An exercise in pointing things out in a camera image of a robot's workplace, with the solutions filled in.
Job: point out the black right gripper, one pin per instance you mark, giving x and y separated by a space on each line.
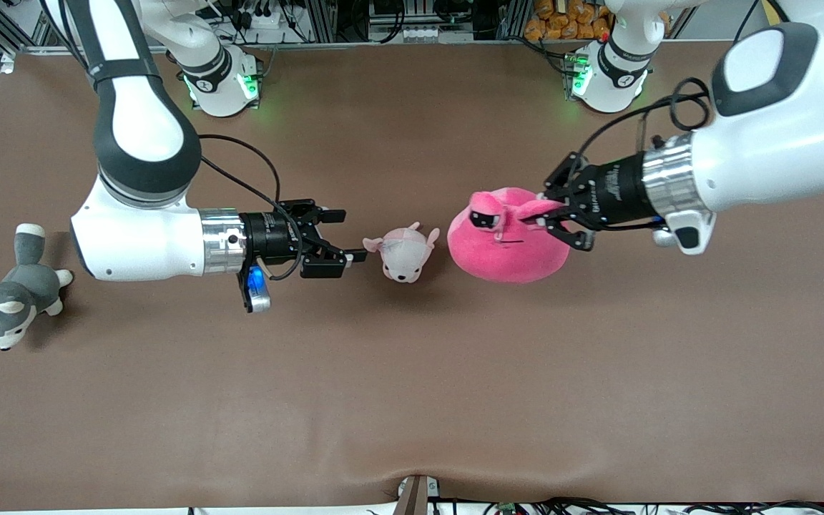
267 234

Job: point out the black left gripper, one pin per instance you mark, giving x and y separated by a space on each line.
616 192

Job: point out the round hot pink plush toy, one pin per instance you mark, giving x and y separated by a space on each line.
505 257

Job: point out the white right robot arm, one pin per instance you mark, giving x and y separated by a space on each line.
140 121

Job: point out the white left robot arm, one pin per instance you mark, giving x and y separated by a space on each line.
777 143

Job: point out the small pink white plush dog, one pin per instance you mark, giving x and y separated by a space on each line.
405 257

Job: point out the brown table cover mat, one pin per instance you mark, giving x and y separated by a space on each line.
412 393

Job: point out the orange snack bags pile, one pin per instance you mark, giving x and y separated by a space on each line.
562 21

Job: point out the white power strip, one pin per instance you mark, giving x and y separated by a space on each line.
265 18

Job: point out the white terminal block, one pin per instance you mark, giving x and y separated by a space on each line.
420 33

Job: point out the grey white husky plush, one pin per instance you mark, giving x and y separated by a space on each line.
26 286

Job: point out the aluminium table edge rail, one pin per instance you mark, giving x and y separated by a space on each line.
383 46

